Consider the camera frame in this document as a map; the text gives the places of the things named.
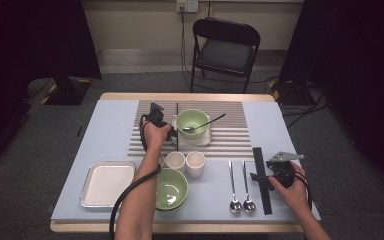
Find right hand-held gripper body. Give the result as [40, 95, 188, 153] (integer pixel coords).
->
[266, 151, 305, 189]

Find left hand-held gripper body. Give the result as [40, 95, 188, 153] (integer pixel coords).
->
[142, 101, 175, 130]

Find steel spoon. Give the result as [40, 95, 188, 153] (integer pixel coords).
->
[181, 113, 227, 133]
[228, 160, 243, 214]
[241, 160, 257, 214]

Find black chopstick holder strip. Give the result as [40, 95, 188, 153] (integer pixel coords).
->
[252, 146, 274, 216]

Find single black chopstick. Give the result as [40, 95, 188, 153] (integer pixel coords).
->
[175, 102, 180, 152]

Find green bowl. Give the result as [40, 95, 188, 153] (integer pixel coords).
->
[154, 167, 190, 212]
[175, 108, 210, 141]

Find white tray with metal rim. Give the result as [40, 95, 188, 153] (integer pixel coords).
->
[79, 160, 137, 209]
[170, 113, 213, 147]

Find person's left hand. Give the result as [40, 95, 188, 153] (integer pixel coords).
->
[142, 121, 172, 152]

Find person's right hand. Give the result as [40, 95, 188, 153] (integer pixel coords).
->
[268, 162, 310, 218]

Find striped placemat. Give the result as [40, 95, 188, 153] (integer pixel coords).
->
[127, 99, 255, 160]

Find light blue board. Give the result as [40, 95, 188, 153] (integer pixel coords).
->
[50, 99, 322, 224]

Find black stand base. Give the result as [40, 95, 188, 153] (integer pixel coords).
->
[41, 74, 93, 107]
[268, 79, 314, 107]

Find black folding chair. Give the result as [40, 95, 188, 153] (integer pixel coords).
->
[189, 17, 262, 94]

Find black curtain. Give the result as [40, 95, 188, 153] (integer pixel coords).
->
[278, 0, 384, 201]
[0, 0, 103, 174]

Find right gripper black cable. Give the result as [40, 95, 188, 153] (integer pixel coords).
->
[278, 166, 314, 211]

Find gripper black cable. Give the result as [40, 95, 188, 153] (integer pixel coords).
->
[108, 113, 163, 240]
[278, 166, 314, 211]

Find black floor cables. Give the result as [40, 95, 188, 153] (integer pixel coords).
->
[281, 84, 331, 131]

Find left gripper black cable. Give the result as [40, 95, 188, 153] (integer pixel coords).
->
[108, 113, 163, 240]

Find white wall socket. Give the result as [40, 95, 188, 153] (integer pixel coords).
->
[175, 0, 199, 14]

